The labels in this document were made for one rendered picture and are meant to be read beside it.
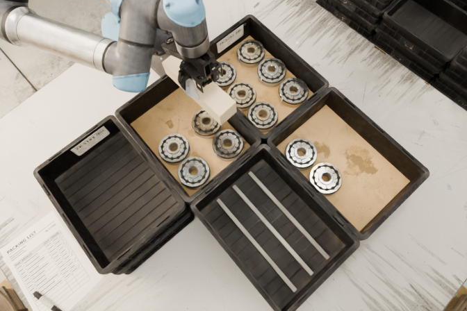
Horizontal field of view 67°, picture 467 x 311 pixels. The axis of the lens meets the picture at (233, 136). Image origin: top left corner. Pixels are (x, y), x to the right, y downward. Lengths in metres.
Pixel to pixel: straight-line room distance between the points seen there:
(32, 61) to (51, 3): 0.49
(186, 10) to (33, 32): 0.39
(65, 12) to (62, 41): 2.02
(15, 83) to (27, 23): 1.77
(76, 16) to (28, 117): 1.35
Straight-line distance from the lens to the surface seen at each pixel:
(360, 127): 1.24
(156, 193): 1.19
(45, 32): 0.92
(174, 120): 1.26
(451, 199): 1.46
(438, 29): 2.25
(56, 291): 1.40
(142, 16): 0.77
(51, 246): 1.43
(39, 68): 2.70
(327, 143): 1.23
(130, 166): 1.24
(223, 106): 0.95
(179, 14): 0.70
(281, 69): 1.31
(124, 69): 0.79
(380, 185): 1.24
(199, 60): 0.82
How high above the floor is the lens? 1.96
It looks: 68 degrees down
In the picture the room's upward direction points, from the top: 6 degrees counter-clockwise
